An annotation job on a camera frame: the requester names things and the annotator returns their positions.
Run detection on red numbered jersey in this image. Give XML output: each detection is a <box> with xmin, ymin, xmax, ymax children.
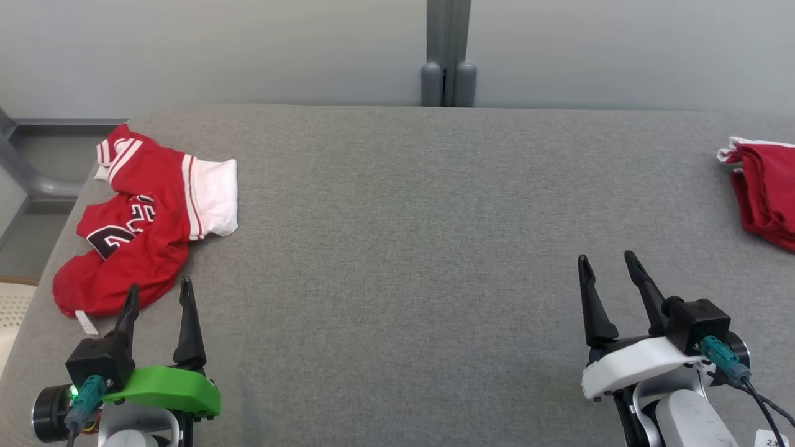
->
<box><xmin>52</xmin><ymin>124</ymin><xmax>239</xmax><ymax>336</ymax></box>

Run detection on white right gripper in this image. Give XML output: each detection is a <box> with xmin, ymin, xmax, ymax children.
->
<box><xmin>577</xmin><ymin>250</ymin><xmax>751</xmax><ymax>402</ymax></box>

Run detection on grey partition post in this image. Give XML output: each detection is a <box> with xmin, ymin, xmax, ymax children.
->
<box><xmin>420</xmin><ymin>0</ymin><xmax>478</xmax><ymax>107</ymax></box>

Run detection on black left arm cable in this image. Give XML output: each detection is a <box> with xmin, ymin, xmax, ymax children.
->
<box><xmin>64</xmin><ymin>374</ymin><xmax>107</xmax><ymax>447</ymax></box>

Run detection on red white-striped shorts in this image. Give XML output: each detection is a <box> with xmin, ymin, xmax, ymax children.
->
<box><xmin>716</xmin><ymin>137</ymin><xmax>795</xmax><ymax>253</ymax></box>

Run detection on grey fabric sofa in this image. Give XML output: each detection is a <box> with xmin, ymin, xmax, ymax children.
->
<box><xmin>0</xmin><ymin>104</ymin><xmax>795</xmax><ymax>447</ymax></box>

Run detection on beige perforated basket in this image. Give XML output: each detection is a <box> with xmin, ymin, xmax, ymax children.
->
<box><xmin>0</xmin><ymin>276</ymin><xmax>39</xmax><ymax>376</ymax></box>

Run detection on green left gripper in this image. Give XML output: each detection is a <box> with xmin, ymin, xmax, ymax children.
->
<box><xmin>32</xmin><ymin>276</ymin><xmax>222</xmax><ymax>443</ymax></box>

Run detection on grey metal tube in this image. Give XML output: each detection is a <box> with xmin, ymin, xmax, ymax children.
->
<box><xmin>0</xmin><ymin>109</ymin><xmax>83</xmax><ymax>199</ymax></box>

